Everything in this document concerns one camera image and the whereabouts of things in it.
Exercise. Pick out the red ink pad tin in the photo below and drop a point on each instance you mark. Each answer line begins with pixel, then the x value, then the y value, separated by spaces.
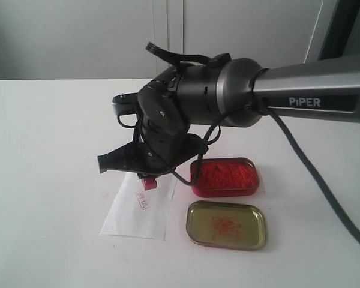
pixel 225 177

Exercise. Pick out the white paper sheet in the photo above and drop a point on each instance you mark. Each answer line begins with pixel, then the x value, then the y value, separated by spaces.
pixel 138 213

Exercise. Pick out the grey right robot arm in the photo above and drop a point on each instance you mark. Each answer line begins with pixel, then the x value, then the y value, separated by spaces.
pixel 230 93

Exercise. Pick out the red plastic stamp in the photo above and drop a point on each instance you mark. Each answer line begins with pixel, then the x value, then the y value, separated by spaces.
pixel 149 183

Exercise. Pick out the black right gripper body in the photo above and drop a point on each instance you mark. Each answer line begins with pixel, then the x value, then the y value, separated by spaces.
pixel 155 150

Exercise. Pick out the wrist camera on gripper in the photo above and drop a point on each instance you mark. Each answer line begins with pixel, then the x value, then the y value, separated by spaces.
pixel 125 104

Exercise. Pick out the gold metal tin lid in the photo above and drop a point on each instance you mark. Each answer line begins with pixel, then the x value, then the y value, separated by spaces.
pixel 226 225

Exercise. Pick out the white cabinet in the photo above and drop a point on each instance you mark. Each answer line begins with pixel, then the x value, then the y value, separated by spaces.
pixel 107 39

